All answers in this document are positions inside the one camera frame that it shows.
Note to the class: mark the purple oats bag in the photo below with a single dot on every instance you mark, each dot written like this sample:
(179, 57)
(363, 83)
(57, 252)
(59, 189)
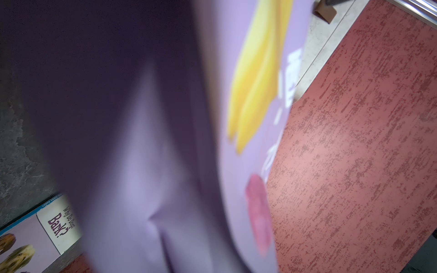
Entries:
(160, 121)

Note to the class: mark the white three-drawer storage box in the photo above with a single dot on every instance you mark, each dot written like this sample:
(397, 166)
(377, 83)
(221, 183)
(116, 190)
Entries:
(323, 39)

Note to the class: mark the dog book Why Dogs Bark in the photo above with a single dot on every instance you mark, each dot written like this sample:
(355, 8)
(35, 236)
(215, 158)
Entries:
(36, 240)

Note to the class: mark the right corner aluminium post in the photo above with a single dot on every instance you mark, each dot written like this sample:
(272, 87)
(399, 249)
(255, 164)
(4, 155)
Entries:
(424, 10)

